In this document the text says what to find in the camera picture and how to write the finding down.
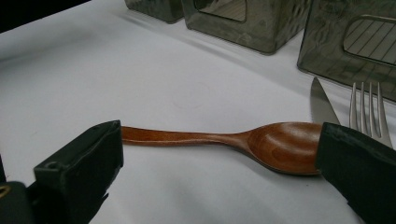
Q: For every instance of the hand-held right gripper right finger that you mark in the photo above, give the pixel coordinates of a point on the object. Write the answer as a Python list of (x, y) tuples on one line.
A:
[(361, 168)]

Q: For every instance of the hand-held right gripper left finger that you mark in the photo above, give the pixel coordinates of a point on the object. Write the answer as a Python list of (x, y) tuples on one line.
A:
[(77, 168)]

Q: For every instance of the brown wooden spoon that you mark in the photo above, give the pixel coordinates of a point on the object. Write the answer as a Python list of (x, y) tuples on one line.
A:
[(186, 137)]

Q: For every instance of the smoky translucent plastic container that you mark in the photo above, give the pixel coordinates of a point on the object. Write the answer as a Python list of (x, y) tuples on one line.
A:
[(236, 34), (323, 53), (158, 9)]

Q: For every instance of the steel fork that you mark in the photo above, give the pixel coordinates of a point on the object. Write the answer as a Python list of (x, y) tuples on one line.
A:
[(352, 115)]

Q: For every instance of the steel table knife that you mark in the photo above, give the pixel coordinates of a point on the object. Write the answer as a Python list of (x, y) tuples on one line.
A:
[(320, 105)]

